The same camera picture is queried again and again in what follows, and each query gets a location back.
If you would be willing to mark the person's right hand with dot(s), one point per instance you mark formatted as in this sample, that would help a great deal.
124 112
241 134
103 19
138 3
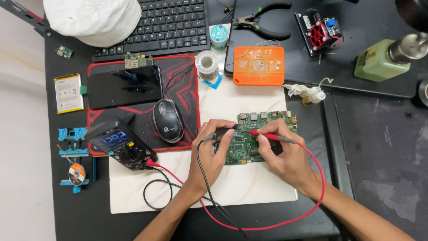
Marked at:
287 160

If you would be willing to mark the person's left hand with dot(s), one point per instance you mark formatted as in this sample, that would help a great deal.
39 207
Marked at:
209 157

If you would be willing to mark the black multimeter probe with lead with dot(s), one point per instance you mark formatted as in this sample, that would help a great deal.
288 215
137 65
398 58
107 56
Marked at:
209 187

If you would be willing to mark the red multimeter probe with lead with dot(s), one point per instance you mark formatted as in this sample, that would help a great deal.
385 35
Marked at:
301 200

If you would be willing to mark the green laptop circuit board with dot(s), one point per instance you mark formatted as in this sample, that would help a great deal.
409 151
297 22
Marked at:
245 149

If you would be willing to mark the white marble work mat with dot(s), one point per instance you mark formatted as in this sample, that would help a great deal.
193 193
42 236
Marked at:
240 187

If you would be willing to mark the black computer mouse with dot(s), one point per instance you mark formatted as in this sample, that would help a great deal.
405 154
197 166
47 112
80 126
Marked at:
168 121

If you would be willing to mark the small white flux bottle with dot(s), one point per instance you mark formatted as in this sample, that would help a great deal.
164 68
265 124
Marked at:
313 97

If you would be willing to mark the crumpled white tissue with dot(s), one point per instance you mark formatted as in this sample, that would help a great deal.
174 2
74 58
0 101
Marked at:
299 89

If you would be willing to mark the red and black mouse pad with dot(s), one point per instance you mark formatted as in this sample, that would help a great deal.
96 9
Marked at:
180 90

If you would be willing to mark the blue plastic pry pick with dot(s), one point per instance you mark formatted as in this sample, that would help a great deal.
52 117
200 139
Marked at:
214 83

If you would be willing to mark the black digital multimeter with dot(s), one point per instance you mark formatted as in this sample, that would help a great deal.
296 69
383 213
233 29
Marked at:
122 147

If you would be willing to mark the orange silicone parts tray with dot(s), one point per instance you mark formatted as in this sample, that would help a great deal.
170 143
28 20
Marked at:
258 66

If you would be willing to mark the black silicone work mat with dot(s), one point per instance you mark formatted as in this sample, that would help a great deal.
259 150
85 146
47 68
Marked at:
334 67

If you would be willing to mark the black smartphone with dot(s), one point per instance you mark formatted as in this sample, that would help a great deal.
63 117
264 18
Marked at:
124 87

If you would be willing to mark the small green phone circuit board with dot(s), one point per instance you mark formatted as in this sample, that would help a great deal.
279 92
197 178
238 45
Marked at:
138 61

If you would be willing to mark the white solder paste jar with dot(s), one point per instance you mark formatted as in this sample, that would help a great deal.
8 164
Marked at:
219 36

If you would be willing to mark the red and black fan module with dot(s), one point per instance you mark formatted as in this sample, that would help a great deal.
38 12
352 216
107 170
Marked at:
319 33

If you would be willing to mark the solder wick spool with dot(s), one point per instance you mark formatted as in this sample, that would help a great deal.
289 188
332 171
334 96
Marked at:
77 174

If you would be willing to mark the blue board holder fixture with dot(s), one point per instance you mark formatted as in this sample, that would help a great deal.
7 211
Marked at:
74 150

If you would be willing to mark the black keyboard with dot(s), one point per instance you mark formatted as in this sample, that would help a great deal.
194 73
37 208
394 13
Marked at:
167 28

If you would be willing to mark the green glass solvent dispenser bottle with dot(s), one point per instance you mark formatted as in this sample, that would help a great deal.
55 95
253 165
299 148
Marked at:
381 60

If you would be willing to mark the black and green pliers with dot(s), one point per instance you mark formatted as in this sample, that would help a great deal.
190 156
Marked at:
264 20

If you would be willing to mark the white phone battery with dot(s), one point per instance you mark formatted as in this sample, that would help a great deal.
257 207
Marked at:
69 93

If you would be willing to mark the tiny green circuit module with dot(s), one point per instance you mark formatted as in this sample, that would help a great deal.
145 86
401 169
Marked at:
64 52

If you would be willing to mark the white cap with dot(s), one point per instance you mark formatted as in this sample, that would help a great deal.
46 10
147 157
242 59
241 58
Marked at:
93 20

